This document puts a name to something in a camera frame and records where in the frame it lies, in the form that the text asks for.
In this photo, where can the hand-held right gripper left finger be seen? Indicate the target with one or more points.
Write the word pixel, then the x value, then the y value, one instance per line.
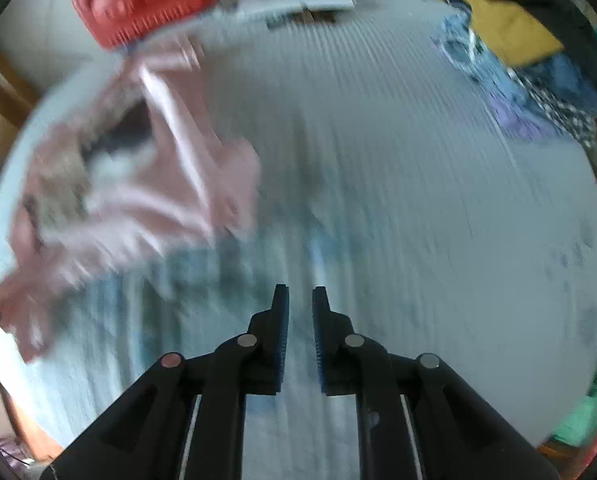
pixel 280 332

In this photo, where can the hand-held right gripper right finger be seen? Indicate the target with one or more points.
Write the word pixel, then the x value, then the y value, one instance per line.
pixel 320 340

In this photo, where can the pink garment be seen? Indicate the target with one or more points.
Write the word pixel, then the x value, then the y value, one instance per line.
pixel 178 200

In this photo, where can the light blue striped bed sheet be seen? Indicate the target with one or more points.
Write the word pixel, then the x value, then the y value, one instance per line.
pixel 403 210

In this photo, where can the green cloth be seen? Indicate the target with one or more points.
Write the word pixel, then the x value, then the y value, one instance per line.
pixel 593 410

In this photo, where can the purple cloth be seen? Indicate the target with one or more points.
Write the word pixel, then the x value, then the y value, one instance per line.
pixel 516 117

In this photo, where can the blue patterned cloth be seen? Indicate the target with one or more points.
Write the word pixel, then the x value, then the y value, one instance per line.
pixel 458 45

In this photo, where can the black white checked cloth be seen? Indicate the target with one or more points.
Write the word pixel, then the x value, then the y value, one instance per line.
pixel 563 115

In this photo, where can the red plastic basket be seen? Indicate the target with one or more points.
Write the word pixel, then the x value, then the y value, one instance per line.
pixel 143 0

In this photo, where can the blue denim garment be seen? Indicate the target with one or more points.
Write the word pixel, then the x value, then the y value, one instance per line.
pixel 568 77

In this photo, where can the yellow garment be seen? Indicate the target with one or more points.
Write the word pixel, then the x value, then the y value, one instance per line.
pixel 508 25

